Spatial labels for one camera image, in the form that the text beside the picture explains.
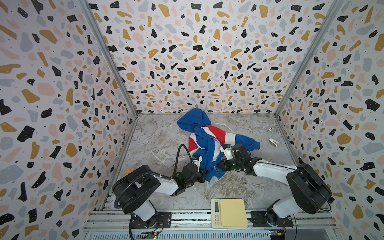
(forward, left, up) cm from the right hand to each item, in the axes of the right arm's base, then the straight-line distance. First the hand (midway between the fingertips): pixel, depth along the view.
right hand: (214, 163), depth 86 cm
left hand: (-4, +3, -2) cm, 5 cm away
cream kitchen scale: (-25, -6, -5) cm, 26 cm away
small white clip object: (+19, -41, -7) cm, 46 cm away
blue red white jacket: (+14, +5, +2) cm, 15 cm away
